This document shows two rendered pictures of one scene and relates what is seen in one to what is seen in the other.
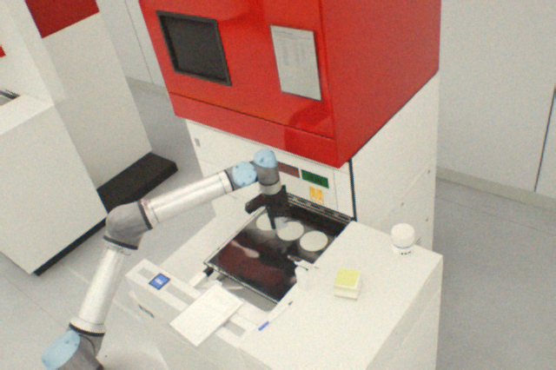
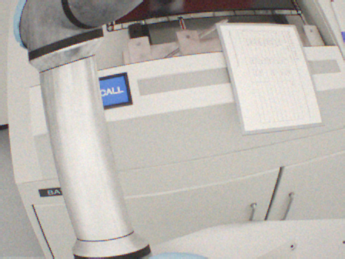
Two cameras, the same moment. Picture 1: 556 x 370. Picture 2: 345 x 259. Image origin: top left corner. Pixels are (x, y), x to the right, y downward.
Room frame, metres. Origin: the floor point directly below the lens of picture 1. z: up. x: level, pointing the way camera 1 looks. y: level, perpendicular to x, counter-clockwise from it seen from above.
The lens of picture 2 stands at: (0.76, 1.05, 2.01)
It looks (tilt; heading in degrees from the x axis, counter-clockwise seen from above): 58 degrees down; 302
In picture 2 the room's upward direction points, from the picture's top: 2 degrees clockwise
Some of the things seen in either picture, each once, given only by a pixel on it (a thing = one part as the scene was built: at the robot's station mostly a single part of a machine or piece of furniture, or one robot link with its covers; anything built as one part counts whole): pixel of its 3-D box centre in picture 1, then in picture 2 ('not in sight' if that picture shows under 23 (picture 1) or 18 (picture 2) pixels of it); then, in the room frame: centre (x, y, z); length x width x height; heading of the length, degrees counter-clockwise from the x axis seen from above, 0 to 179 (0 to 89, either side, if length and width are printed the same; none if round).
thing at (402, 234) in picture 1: (402, 241); not in sight; (1.14, -0.35, 1.01); 0.07 x 0.07 x 0.10
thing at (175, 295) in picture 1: (191, 311); (202, 105); (1.12, 0.38, 0.89); 0.55 x 0.09 x 0.14; 45
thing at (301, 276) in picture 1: (304, 269); not in sight; (1.08, -0.02, 1.03); 0.06 x 0.04 x 0.13; 135
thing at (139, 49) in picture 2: (196, 282); (141, 59); (1.25, 0.36, 0.89); 0.08 x 0.03 x 0.03; 135
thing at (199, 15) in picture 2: (241, 282); (213, 14); (1.21, 0.20, 0.90); 0.38 x 0.01 x 0.01; 45
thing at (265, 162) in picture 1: (265, 167); not in sight; (1.41, 0.04, 1.21); 0.09 x 0.08 x 0.11; 103
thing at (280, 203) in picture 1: (276, 201); not in sight; (1.41, 0.03, 1.05); 0.09 x 0.08 x 0.12; 86
